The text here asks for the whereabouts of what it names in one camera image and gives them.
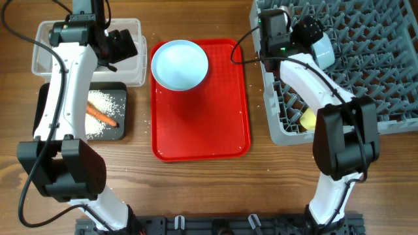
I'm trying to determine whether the light blue bowl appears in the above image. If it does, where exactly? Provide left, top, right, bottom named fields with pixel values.
left=311, top=32, right=335, bottom=70

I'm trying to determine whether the orange carrot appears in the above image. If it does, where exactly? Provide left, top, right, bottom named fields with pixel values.
left=86, top=102, right=118, bottom=127

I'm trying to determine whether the large light blue plate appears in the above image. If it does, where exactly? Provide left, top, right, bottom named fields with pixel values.
left=151, top=40, right=209, bottom=91

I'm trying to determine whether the white rice pile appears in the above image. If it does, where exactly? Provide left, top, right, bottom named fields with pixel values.
left=85, top=89, right=127, bottom=140

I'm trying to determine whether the yellow plastic cup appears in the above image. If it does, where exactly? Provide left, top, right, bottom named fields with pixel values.
left=300, top=108, right=316, bottom=131

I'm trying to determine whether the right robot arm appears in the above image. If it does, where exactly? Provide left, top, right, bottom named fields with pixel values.
left=258, top=9, right=379, bottom=234

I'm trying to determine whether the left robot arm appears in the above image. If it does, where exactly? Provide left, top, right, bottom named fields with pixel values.
left=17, top=1, right=143, bottom=234

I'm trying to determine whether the grey dishwasher rack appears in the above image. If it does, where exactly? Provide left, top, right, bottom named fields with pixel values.
left=249, top=0, right=417, bottom=134

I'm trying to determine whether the clear plastic bin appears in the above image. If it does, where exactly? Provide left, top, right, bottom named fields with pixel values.
left=31, top=18, right=147, bottom=87

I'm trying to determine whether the black plastic tray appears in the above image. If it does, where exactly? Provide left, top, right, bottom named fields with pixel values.
left=32, top=82, right=128, bottom=142

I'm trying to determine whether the red serving tray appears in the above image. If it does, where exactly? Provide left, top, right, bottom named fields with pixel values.
left=150, top=38, right=251, bottom=162

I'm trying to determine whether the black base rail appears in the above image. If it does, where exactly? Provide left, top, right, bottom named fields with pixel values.
left=74, top=214, right=366, bottom=235

